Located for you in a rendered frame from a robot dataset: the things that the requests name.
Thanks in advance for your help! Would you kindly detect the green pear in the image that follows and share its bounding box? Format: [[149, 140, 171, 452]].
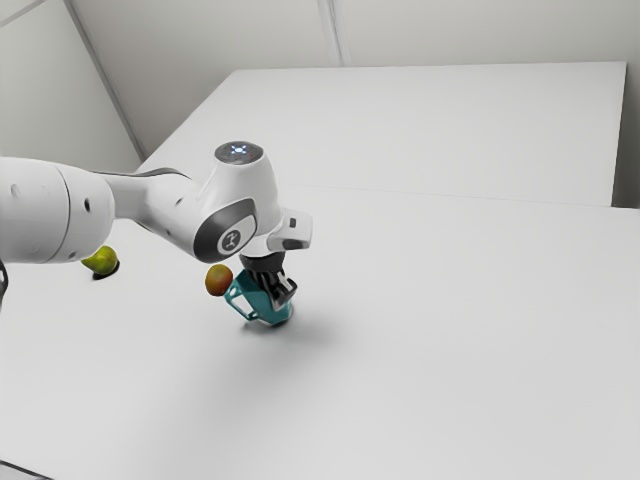
[[80, 245, 120, 276]]

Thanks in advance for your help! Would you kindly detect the teal faceted mug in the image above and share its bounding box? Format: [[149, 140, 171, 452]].
[[223, 267, 296, 328]]

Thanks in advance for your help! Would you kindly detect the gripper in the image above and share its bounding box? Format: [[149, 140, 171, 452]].
[[239, 250, 299, 312]]

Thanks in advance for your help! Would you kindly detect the red yellow apple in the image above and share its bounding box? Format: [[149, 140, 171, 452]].
[[204, 264, 234, 298]]

